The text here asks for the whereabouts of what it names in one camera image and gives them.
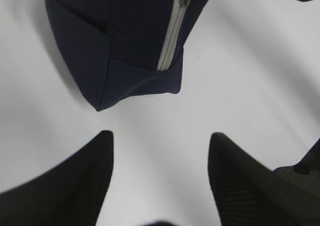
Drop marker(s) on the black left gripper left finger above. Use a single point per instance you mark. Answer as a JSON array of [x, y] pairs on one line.
[[70, 194]]

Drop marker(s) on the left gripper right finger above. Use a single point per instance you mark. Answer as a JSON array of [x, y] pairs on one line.
[[246, 193]]

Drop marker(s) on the navy blue lunch bag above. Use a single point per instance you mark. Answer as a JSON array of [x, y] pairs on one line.
[[116, 49]]

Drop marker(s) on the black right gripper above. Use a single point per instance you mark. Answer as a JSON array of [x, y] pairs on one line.
[[306, 172]]

